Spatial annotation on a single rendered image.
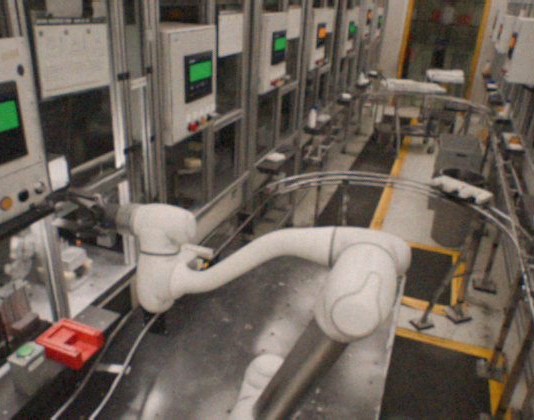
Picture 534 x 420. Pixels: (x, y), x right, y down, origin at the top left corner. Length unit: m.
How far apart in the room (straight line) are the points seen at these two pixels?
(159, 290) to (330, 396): 0.80
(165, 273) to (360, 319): 0.56
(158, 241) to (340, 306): 0.55
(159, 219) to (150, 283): 0.17
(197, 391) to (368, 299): 0.99
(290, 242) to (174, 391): 0.84
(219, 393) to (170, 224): 0.74
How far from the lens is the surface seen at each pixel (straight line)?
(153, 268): 1.29
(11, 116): 1.38
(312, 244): 1.14
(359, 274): 0.96
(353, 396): 1.82
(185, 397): 1.77
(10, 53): 1.40
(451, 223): 4.32
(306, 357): 1.11
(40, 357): 1.52
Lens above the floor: 1.98
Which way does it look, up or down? 26 degrees down
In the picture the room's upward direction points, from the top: 3 degrees clockwise
